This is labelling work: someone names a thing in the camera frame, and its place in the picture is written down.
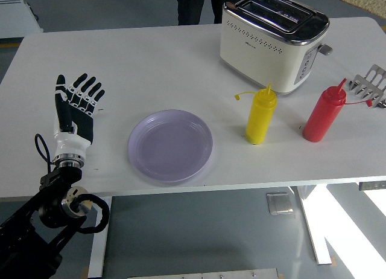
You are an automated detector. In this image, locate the white cabinet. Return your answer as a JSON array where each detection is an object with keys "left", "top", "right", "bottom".
[{"left": 0, "top": 0, "right": 45, "bottom": 39}]

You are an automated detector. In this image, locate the person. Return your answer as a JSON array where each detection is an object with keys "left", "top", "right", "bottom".
[{"left": 171, "top": 0, "right": 226, "bottom": 26}]

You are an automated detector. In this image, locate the cream two-slot toaster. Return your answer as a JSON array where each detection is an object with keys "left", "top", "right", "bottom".
[{"left": 219, "top": 0, "right": 334, "bottom": 95}]

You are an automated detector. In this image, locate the metal floor socket cover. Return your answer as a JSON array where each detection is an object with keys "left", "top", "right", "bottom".
[{"left": 265, "top": 191, "right": 294, "bottom": 216}]

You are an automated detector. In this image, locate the metal toast rack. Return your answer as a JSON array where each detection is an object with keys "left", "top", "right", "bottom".
[{"left": 349, "top": 63, "right": 386, "bottom": 109}]

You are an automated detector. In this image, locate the yellow squeeze bottle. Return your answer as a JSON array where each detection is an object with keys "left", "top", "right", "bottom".
[{"left": 235, "top": 83, "right": 277, "bottom": 146}]

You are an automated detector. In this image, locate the purple round plate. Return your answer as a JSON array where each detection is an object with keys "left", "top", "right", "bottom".
[{"left": 127, "top": 109, "right": 214, "bottom": 183}]

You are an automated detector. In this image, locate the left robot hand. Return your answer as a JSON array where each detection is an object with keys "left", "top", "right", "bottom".
[{"left": 53, "top": 73, "right": 106, "bottom": 158}]

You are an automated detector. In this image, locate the red squeeze bottle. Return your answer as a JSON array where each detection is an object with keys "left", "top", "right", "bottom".
[{"left": 302, "top": 78, "right": 373, "bottom": 143}]

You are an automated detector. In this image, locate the white table leg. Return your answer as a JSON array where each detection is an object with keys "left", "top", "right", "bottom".
[
  {"left": 291, "top": 185, "right": 337, "bottom": 266},
  {"left": 87, "top": 196, "right": 113, "bottom": 278}
]

